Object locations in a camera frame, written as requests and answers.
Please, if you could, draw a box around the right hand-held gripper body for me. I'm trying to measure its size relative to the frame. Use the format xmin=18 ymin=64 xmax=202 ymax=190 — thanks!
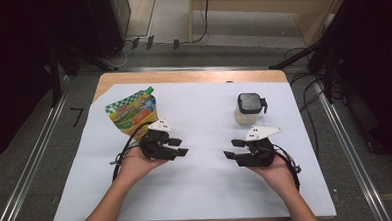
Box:
xmin=233 ymin=124 xmax=285 ymax=169

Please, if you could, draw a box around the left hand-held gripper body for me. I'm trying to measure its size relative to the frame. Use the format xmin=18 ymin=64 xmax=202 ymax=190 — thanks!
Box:
xmin=137 ymin=118 xmax=174 ymax=162

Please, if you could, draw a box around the clear jar with black lid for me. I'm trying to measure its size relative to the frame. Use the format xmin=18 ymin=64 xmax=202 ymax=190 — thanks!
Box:
xmin=233 ymin=91 xmax=270 ymax=126

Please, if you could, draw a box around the yellow green seasoning pouch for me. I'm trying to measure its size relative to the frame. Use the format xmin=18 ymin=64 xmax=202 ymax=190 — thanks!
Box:
xmin=103 ymin=85 xmax=160 ymax=142

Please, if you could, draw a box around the person's left hand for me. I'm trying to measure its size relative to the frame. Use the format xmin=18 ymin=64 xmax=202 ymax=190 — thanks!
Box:
xmin=117 ymin=145 xmax=170 ymax=187

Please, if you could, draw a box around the person's right hand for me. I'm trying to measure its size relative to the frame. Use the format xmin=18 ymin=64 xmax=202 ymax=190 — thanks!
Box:
xmin=247 ymin=152 xmax=301 ymax=197

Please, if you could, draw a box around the angled black tape mark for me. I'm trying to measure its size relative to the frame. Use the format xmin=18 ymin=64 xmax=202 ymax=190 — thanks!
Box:
xmin=70 ymin=107 xmax=86 ymax=128

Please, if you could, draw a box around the black stand leg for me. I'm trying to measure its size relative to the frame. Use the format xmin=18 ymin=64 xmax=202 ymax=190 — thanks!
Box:
xmin=267 ymin=41 xmax=326 ymax=71

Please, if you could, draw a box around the black metal stand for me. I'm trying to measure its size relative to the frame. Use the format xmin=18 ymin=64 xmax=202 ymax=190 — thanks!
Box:
xmin=44 ymin=41 xmax=85 ymax=108

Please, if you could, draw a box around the black cabinet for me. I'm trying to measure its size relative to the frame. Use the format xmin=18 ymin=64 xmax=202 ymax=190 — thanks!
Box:
xmin=85 ymin=0 xmax=134 ymax=60

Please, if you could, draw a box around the metal floor rail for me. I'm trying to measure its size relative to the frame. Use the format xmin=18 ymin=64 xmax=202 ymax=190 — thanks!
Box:
xmin=0 ymin=90 xmax=75 ymax=221
xmin=316 ymin=78 xmax=392 ymax=221
xmin=78 ymin=60 xmax=283 ymax=79

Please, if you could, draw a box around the black floor cable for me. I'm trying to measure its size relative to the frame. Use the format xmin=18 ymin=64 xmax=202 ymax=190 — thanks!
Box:
xmin=282 ymin=44 xmax=340 ymax=161

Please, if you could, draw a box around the white floor cable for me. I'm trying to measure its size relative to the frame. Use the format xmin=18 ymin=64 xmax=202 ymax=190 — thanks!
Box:
xmin=101 ymin=42 xmax=131 ymax=70

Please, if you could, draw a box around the thin black hanging cable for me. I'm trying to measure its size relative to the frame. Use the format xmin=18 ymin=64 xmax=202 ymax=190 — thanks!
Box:
xmin=178 ymin=0 xmax=213 ymax=45

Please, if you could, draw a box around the wooden frame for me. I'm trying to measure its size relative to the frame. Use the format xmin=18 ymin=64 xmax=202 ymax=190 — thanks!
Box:
xmin=187 ymin=0 xmax=352 ymax=53

